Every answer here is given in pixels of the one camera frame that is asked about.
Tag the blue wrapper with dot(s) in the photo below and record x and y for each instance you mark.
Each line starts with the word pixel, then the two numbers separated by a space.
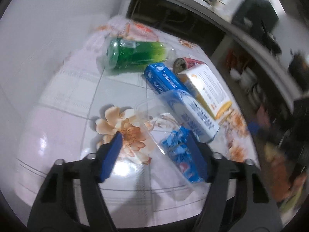
pixel 175 147

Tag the floral tablecloth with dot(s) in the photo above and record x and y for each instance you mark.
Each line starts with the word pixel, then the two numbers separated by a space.
pixel 83 106

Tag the green plastic bottle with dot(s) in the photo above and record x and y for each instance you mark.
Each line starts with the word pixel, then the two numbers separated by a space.
pixel 118 53

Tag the concrete kitchen counter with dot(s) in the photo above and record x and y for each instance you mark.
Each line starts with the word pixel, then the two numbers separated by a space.
pixel 281 78

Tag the white blue toothpaste box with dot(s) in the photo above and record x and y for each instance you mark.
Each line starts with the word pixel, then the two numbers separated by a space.
pixel 191 115

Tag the red milk drink can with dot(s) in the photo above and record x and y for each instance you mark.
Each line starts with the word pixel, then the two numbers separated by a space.
pixel 185 63

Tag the clear plastic food container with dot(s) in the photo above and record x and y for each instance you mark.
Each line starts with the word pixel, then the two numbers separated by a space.
pixel 175 119

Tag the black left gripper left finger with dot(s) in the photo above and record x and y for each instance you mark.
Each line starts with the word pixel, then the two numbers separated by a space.
pixel 70 198

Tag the white yellow capsule box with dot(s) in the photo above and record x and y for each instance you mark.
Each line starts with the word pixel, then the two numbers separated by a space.
pixel 205 87

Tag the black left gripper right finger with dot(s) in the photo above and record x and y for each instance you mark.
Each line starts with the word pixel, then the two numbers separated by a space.
pixel 237 199

